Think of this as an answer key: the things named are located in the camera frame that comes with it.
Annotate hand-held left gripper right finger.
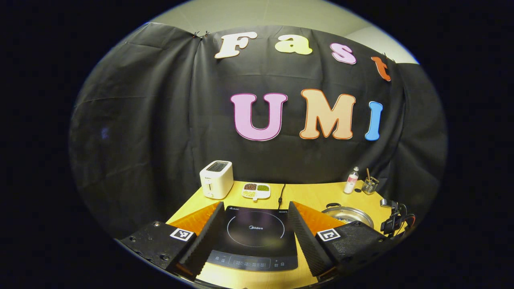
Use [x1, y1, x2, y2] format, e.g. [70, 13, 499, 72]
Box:
[288, 201, 392, 277]

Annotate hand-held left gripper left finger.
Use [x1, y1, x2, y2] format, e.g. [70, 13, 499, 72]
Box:
[118, 201, 225, 281]

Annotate steel pot with black handles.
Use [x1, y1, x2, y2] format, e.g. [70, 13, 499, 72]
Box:
[321, 203, 375, 229]

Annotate black induction cooktop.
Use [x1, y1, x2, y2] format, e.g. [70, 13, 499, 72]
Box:
[206, 206, 300, 272]

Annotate small clear glass holder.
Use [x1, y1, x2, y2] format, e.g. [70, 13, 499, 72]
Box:
[361, 177, 379, 195]

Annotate white bottle with pink label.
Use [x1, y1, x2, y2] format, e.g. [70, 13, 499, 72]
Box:
[344, 167, 360, 194]

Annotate white toaster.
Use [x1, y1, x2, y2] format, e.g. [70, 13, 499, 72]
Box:
[200, 161, 234, 199]

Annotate white divided dish of beans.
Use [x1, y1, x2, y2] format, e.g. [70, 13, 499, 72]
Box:
[241, 183, 271, 201]

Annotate black backdrop cloth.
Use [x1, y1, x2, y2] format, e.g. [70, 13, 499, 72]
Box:
[68, 22, 448, 241]

